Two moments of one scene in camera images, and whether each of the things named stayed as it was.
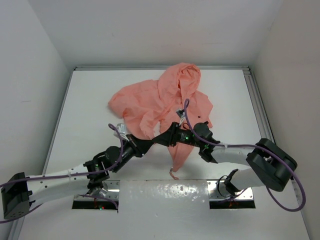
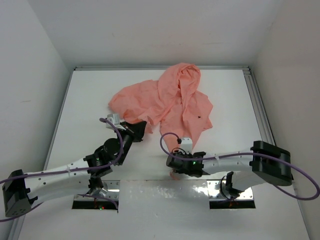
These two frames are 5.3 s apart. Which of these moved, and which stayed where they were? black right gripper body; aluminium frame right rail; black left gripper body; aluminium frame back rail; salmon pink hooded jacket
Moved: black right gripper body; black left gripper body
Stayed: salmon pink hooded jacket; aluminium frame back rail; aluminium frame right rail
